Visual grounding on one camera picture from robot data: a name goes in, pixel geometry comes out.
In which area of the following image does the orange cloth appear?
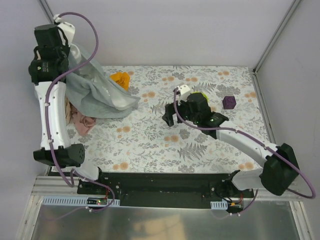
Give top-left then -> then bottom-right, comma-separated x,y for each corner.
110,72 -> 131,91

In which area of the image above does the grey cloth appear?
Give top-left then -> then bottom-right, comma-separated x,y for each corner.
65,59 -> 140,119

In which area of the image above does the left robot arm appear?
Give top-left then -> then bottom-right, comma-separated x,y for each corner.
28,22 -> 99,181

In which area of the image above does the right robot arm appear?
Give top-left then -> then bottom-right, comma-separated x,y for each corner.
162,92 -> 299,196

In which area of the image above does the beige cloth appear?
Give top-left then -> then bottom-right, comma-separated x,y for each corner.
64,96 -> 73,125

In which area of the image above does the pink cloth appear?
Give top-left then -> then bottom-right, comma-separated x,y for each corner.
72,112 -> 96,137

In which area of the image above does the green bowl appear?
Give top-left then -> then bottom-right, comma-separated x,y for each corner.
192,91 -> 209,102

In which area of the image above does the purple cube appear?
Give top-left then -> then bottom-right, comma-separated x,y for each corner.
222,96 -> 237,110

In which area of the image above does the floral table mat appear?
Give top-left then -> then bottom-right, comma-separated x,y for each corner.
67,65 -> 268,173

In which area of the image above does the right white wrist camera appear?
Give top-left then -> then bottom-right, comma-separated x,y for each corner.
173,84 -> 191,102

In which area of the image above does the left aluminium corner post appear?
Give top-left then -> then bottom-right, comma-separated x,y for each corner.
37,0 -> 81,73

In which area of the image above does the aluminium corner post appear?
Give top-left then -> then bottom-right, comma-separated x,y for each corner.
251,0 -> 305,75
37,0 -> 81,73

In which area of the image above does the right aluminium side rail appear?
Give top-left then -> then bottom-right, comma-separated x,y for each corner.
249,69 -> 276,144

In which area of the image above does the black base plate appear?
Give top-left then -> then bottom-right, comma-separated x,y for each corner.
77,172 -> 254,209

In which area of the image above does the right slotted cable duct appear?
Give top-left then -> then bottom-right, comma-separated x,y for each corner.
210,200 -> 228,210

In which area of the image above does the slotted cable duct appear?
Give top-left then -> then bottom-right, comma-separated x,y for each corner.
42,196 -> 121,208
210,200 -> 228,210

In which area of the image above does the aluminium front rail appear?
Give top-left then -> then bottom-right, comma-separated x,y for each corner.
31,176 -> 303,202

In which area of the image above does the right aluminium corner post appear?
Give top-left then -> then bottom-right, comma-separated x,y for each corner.
251,0 -> 305,75

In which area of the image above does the left slotted cable duct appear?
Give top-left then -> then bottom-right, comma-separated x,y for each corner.
42,196 -> 121,208

